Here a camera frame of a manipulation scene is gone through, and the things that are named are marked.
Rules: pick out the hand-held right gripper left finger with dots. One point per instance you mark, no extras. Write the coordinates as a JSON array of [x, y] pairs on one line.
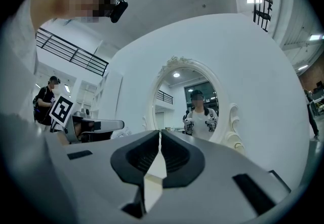
[[101, 180]]

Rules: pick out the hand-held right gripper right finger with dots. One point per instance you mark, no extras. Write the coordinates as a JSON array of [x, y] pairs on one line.
[[222, 167]]

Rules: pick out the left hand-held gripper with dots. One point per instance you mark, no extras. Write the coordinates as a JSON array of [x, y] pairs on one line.
[[62, 110]]

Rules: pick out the white ornate dressing table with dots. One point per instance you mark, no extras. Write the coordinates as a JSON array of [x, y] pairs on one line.
[[153, 190]]

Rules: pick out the blue flower bunch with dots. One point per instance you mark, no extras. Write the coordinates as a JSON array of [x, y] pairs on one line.
[[124, 133]]

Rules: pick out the oval white framed mirror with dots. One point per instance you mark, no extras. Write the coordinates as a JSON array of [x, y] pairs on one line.
[[234, 126]]

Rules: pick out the black balcony railing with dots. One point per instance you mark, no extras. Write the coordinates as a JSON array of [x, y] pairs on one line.
[[73, 52]]

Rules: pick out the person's grey shirt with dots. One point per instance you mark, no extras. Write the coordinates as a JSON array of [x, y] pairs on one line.
[[17, 53]]

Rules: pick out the rectangular ceiling light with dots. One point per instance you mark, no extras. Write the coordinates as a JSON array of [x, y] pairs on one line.
[[315, 37], [254, 0]]

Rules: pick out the black head camera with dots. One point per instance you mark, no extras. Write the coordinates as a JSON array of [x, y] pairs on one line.
[[119, 10]]

